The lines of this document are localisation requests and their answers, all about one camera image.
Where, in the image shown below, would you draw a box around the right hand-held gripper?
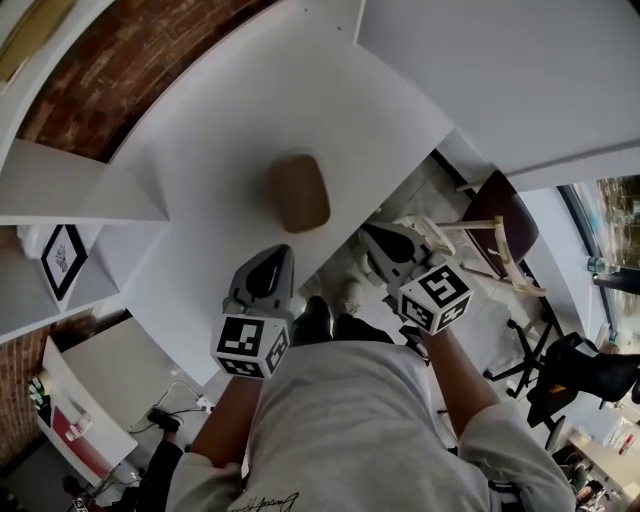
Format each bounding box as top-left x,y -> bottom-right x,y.
359,222 -> 474,335

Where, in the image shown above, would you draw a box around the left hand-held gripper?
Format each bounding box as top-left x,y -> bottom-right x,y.
214,243 -> 296,380

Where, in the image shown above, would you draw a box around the white trash bin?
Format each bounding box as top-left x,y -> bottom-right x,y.
357,213 -> 457,282

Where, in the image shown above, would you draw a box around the brown cardboard tray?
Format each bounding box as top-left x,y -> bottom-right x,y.
267,154 -> 332,235

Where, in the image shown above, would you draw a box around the person's left forearm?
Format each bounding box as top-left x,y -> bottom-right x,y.
191,372 -> 274,469

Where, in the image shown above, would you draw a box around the person's right forearm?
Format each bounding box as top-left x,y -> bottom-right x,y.
422,327 -> 501,446

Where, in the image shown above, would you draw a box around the person's black trousers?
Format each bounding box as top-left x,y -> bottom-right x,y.
289,294 -> 396,351

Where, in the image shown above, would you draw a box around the person's right shoe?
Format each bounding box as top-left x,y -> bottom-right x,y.
339,279 -> 364,316

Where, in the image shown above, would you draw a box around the wooden chair with dark seat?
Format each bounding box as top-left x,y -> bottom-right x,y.
437,169 -> 549,300

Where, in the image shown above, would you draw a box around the white desk with hutch shelves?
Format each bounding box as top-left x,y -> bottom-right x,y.
0,0 -> 456,389

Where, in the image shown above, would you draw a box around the white window counter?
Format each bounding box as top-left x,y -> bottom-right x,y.
504,164 -> 640,351

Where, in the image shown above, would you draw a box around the person's grey sweatshirt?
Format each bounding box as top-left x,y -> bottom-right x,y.
167,339 -> 576,512

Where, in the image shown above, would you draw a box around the white side cabinet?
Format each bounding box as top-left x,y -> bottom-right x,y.
37,334 -> 140,489

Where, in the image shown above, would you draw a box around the clear water bottle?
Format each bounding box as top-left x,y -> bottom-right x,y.
585,254 -> 621,275

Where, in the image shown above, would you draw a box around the black office chair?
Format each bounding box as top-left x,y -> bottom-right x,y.
482,317 -> 640,454

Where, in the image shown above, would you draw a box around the black framed window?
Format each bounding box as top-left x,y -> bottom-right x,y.
557,174 -> 640,346

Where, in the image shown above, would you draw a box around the white ceramic jar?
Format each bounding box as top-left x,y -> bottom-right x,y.
17,224 -> 51,261

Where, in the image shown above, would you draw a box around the white and red bottle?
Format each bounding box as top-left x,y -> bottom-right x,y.
64,413 -> 95,442

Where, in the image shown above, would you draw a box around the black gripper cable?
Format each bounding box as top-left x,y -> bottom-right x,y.
399,324 -> 432,369

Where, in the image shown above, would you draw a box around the white cable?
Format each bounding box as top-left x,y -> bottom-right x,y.
156,379 -> 202,417

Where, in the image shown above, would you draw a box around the black picture frame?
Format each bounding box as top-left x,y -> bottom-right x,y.
40,224 -> 89,302

